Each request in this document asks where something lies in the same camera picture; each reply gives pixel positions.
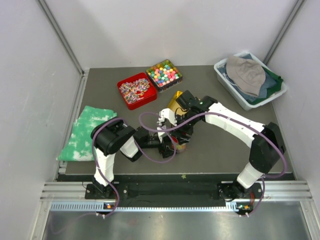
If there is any tin with colourful cube candies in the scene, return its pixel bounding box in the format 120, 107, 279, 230
145, 59, 183, 93

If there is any blue-grey garment in basket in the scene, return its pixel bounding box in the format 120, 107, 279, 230
238, 74, 277, 102

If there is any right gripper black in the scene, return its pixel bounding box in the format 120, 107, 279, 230
170, 112, 200, 145

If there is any purple cable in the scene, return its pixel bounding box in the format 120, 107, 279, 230
91, 117, 178, 218
138, 111, 288, 218

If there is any green white cloth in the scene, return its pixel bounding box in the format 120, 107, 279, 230
57, 106, 117, 162

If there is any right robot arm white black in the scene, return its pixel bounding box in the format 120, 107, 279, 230
172, 90, 288, 201

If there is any clear plastic jar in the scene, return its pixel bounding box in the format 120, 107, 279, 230
173, 138, 187, 154

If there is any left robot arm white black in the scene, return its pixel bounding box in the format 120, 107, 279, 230
85, 118, 177, 200

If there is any red tin with lollipops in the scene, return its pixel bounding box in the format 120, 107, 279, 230
117, 72, 158, 110

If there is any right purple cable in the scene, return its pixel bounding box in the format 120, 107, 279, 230
138, 111, 288, 218

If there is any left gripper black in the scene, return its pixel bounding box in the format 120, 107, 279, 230
140, 134, 179, 158

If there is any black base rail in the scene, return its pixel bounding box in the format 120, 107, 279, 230
95, 173, 262, 208

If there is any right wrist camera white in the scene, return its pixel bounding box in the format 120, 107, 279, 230
157, 108, 177, 127

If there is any green garment in basket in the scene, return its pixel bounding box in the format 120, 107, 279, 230
246, 67, 284, 105

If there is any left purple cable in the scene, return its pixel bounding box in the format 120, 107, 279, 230
91, 117, 178, 218

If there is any golden tin with star candies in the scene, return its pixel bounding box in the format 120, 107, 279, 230
167, 90, 185, 116

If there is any beige bucket hat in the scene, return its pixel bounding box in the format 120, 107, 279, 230
226, 55, 266, 97

